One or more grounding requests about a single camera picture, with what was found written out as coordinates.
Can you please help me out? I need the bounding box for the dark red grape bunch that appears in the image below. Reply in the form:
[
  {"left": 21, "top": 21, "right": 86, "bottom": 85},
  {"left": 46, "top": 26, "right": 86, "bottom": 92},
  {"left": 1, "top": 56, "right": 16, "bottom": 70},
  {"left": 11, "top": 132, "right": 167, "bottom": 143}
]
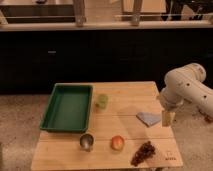
[{"left": 131, "top": 141, "right": 155, "bottom": 167}]

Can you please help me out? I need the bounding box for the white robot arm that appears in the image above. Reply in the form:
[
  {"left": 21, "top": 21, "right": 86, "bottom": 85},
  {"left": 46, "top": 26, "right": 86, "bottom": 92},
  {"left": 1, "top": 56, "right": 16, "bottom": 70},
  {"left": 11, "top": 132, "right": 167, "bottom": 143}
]
[{"left": 158, "top": 63, "right": 213, "bottom": 127}]

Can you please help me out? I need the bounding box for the green plastic cup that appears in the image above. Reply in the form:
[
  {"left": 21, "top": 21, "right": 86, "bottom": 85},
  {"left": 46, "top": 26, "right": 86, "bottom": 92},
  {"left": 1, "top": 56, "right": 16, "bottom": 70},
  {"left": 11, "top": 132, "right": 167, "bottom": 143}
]
[{"left": 96, "top": 94, "right": 108, "bottom": 109}]

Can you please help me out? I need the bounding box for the small metal cup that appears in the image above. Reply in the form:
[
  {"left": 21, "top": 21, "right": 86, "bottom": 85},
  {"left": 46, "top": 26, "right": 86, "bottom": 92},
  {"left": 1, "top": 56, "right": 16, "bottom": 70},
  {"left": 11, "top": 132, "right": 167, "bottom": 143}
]
[{"left": 80, "top": 134, "right": 94, "bottom": 152}]

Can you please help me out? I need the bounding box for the blue folded cloth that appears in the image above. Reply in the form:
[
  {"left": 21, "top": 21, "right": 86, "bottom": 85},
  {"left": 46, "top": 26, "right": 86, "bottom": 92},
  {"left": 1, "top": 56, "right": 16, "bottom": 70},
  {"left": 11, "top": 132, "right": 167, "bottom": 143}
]
[{"left": 136, "top": 112, "right": 161, "bottom": 127}]

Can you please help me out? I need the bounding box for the wooden table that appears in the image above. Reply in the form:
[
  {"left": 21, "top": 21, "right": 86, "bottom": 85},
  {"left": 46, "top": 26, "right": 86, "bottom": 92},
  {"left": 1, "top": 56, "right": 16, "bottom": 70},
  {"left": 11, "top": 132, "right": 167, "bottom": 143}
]
[{"left": 31, "top": 82, "right": 183, "bottom": 171}]

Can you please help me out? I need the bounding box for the red yellow apple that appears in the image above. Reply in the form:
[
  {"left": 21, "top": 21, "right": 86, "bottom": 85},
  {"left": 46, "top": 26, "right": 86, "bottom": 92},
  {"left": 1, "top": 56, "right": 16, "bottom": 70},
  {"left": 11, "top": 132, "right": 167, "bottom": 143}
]
[{"left": 111, "top": 135, "right": 125, "bottom": 151}]

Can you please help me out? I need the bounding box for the green plastic tray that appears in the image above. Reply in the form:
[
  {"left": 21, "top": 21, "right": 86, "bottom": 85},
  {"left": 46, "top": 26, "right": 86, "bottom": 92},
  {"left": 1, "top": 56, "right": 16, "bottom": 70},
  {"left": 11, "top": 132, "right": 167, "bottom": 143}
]
[{"left": 40, "top": 83, "right": 93, "bottom": 133}]

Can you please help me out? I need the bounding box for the right metal post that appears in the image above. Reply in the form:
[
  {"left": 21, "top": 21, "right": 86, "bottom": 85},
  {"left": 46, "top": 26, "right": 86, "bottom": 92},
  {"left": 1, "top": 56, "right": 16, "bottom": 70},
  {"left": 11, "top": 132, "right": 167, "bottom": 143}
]
[{"left": 131, "top": 0, "right": 143, "bottom": 26}]

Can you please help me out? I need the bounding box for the metal post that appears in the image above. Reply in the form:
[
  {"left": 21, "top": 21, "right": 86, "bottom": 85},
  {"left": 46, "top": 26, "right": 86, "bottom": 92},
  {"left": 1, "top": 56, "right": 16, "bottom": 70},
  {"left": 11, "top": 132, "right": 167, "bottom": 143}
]
[
  {"left": 131, "top": 0, "right": 143, "bottom": 26},
  {"left": 73, "top": 0, "right": 86, "bottom": 27}
]

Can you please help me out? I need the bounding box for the left metal post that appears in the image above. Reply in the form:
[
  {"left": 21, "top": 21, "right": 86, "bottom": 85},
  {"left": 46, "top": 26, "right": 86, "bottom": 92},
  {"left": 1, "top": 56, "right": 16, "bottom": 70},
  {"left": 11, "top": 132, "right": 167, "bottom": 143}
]
[{"left": 73, "top": 0, "right": 86, "bottom": 27}]

